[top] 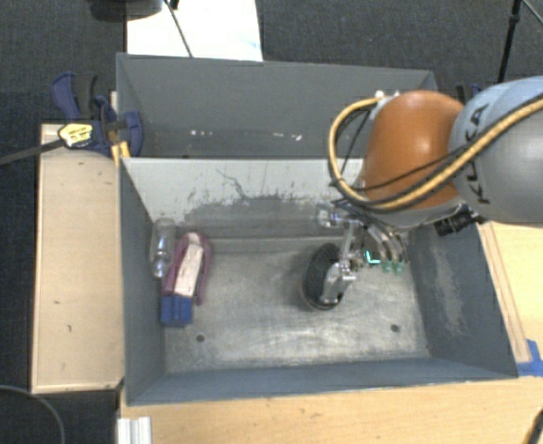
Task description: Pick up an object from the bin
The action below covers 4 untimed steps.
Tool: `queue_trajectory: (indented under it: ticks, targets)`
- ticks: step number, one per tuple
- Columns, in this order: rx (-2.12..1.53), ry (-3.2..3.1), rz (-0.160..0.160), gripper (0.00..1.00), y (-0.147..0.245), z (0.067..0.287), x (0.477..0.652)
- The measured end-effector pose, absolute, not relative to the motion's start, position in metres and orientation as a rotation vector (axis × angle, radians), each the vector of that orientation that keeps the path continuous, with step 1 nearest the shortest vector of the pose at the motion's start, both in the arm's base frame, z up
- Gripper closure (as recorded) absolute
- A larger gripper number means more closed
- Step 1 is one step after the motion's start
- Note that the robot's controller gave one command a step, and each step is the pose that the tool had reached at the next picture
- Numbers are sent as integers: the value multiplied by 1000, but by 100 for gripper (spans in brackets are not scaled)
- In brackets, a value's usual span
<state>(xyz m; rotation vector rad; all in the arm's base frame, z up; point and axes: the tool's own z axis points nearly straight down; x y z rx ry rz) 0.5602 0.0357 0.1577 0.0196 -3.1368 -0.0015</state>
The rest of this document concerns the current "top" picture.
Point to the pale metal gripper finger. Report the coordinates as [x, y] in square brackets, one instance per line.
[348, 273]
[330, 287]

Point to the grey metal bin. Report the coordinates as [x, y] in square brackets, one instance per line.
[271, 331]

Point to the black round disc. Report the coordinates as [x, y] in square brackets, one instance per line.
[313, 275]

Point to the pale wood board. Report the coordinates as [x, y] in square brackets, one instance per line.
[79, 266]

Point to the blue sponge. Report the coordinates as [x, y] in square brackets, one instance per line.
[176, 312]

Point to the black cylinder on white bracket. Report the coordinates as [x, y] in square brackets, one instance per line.
[456, 222]

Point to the clear glass bottle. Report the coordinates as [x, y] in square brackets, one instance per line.
[162, 248]

